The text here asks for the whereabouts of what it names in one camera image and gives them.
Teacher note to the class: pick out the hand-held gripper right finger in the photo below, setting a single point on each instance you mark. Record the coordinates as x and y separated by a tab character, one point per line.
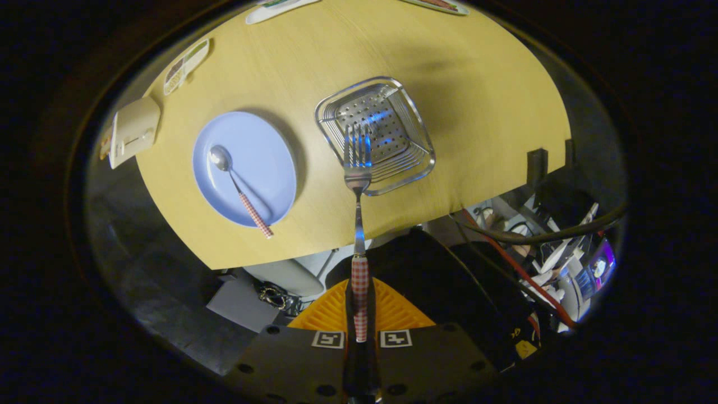
432	359

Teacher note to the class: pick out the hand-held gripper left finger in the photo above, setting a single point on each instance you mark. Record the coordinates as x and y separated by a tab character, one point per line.
291	359

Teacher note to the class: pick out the grey flat box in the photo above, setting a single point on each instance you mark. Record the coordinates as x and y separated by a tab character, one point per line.
241	306

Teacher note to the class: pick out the person's black clothing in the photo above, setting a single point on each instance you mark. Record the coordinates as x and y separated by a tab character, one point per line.
437	280

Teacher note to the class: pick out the grey rounded chair seat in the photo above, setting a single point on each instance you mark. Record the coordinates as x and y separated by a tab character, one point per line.
286	275

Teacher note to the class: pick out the lit screen device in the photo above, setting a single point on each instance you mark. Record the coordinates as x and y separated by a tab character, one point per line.
597	269

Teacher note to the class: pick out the blue plate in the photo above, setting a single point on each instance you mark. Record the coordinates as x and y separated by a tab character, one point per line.
263	163

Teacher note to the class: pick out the black table clamp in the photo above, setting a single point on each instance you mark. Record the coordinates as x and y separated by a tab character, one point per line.
537	165

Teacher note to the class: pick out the cream toaster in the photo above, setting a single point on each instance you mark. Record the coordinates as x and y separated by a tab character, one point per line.
134	132

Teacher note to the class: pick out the white divided snack dish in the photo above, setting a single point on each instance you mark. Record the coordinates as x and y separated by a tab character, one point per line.
185	67

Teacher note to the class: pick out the white square coaster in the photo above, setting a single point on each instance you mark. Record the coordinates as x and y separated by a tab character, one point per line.
263	14

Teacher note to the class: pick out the green plate of food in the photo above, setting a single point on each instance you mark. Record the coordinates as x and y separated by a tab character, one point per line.
437	5

